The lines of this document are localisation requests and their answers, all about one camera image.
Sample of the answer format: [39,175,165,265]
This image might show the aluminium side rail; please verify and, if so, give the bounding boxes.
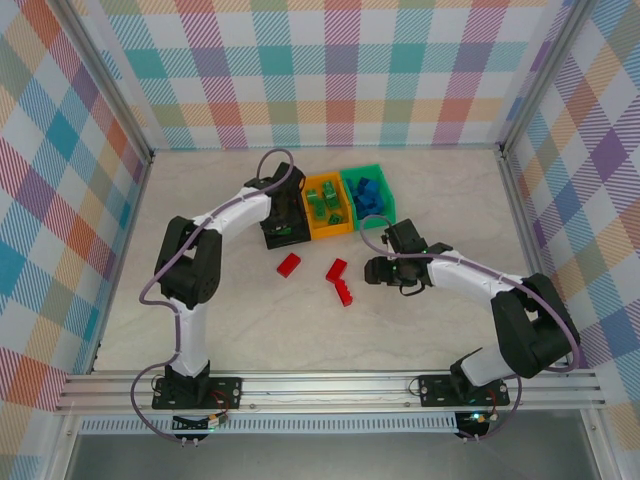
[497,148,574,371]
[88,149,155,375]

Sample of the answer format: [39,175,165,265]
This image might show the right red black wires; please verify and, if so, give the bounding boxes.
[487,384,504,421]

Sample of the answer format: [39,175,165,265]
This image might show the aluminium frame post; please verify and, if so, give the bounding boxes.
[62,0,155,162]
[498,0,599,157]

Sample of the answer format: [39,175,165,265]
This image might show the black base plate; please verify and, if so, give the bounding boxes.
[152,377,244,411]
[417,373,511,407]

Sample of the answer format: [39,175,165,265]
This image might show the left red black wires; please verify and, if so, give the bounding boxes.
[209,390,239,415]

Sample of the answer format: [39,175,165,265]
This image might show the aluminium mounting rail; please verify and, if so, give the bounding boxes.
[54,368,601,414]

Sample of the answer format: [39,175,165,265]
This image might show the right aluminium side rail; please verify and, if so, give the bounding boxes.
[497,148,574,371]

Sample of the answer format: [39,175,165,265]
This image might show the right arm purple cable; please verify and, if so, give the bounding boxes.
[358,214,584,444]

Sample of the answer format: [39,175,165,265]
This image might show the orange plastic bin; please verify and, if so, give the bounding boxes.
[302,171,357,242]

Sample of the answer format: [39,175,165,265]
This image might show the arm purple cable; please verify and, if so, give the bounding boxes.
[358,214,584,444]
[130,147,296,444]

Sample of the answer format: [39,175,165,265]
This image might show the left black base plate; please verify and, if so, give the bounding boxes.
[152,377,244,411]

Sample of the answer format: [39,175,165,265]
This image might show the left aluminium side rail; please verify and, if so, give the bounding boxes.
[88,149,155,375]

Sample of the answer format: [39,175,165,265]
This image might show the right small circuit board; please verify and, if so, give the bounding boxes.
[457,410,501,441]

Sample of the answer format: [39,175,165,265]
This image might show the small circuit board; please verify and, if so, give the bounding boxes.
[172,413,230,432]
[457,410,501,441]

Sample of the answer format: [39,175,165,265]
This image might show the red black wires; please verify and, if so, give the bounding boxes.
[487,384,504,421]
[209,390,239,415]

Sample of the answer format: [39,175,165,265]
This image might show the left small circuit board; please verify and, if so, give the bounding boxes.
[172,413,230,432]

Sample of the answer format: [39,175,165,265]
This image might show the right aluminium frame post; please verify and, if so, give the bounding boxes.
[498,0,599,157]

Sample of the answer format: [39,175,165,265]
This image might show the white slotted cable duct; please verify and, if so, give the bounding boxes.
[79,412,459,435]

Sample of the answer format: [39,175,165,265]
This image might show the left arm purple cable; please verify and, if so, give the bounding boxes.
[130,147,296,444]

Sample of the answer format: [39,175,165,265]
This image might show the green plastic bin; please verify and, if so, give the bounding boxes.
[340,163,399,232]

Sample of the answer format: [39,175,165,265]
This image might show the left aluminium frame post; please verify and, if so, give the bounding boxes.
[62,0,155,162]

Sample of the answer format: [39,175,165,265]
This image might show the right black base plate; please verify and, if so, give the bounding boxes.
[417,373,511,407]

